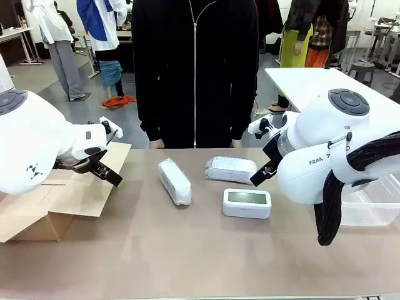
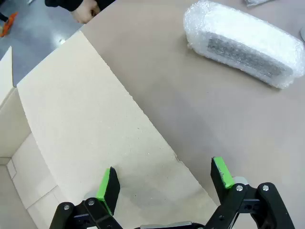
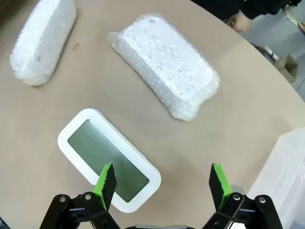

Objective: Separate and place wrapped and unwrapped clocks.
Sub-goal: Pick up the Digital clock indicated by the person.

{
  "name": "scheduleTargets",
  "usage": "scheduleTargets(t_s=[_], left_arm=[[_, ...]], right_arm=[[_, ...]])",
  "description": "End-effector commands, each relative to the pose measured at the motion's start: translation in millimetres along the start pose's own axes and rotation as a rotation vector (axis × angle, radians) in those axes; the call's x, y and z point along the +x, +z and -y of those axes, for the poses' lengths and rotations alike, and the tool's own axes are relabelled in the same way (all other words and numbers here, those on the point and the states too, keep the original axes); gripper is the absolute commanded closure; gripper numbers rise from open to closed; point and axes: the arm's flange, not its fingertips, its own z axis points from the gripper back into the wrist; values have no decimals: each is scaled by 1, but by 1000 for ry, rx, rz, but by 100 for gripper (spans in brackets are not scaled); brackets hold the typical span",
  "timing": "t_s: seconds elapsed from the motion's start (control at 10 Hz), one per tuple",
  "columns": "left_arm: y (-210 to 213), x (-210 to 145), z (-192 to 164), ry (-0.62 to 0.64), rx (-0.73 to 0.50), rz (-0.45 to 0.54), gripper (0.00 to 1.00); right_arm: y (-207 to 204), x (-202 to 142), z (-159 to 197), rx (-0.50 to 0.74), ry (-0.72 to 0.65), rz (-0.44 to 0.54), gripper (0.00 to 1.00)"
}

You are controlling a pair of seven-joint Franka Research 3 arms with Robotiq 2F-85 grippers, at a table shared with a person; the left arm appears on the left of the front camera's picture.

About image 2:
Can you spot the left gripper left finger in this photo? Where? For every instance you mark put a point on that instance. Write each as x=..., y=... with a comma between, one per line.
x=114, y=188

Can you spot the open cardboard box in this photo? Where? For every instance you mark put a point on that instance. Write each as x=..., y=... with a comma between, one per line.
x=83, y=107

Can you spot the person's right hand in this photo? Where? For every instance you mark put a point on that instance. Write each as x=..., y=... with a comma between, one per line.
x=85, y=12

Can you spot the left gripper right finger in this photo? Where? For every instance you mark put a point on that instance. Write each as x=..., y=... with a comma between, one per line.
x=220, y=181

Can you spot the bubble-wrapped clock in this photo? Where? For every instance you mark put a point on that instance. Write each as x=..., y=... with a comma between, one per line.
x=238, y=35

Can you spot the orange cloth on floor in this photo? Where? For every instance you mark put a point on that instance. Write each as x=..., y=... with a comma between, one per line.
x=8, y=25

